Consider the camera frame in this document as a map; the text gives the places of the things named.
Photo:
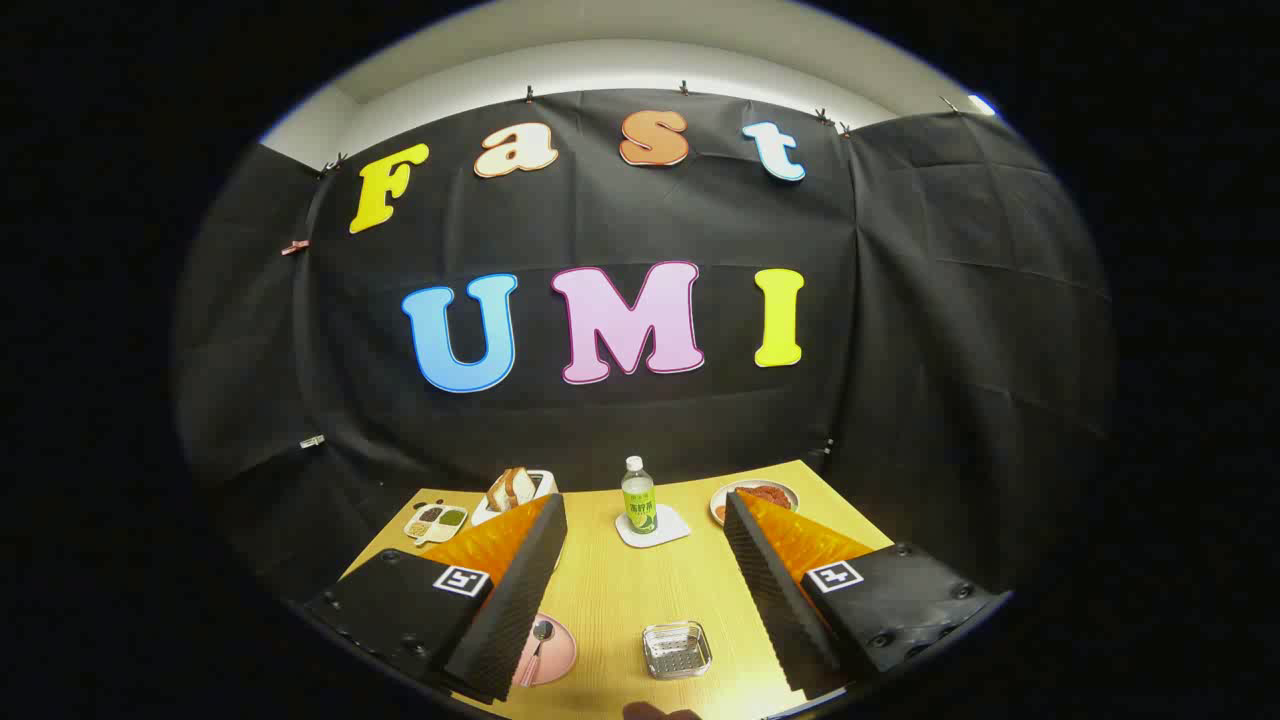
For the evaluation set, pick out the white toaster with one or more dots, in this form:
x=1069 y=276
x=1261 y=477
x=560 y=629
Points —
x=545 y=483

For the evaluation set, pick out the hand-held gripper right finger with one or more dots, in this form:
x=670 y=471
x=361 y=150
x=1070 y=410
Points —
x=775 y=590

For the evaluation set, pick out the plate of food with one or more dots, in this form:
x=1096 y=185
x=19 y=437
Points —
x=770 y=492

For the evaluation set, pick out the pink plate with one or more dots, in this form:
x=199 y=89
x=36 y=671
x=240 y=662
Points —
x=558 y=655

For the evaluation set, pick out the white coaster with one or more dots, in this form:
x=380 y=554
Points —
x=672 y=525

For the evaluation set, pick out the white compartment condiment dish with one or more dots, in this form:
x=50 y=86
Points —
x=435 y=522

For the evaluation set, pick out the green label drink bottle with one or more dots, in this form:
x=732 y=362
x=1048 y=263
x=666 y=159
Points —
x=639 y=505

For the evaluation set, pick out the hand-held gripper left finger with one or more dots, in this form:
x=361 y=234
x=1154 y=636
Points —
x=520 y=600

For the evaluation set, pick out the steel mesh basket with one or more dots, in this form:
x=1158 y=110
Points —
x=677 y=650

